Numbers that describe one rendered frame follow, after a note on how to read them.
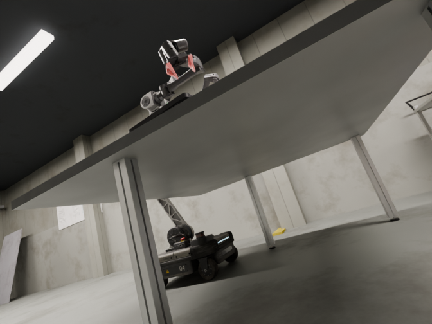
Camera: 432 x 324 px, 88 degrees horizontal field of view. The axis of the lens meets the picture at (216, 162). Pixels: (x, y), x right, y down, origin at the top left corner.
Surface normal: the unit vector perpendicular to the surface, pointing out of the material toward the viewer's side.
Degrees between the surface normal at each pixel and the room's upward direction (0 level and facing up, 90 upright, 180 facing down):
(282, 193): 90
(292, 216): 90
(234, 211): 90
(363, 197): 90
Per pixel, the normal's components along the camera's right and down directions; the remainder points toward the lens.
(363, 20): 0.29, 0.93
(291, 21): -0.43, -0.10
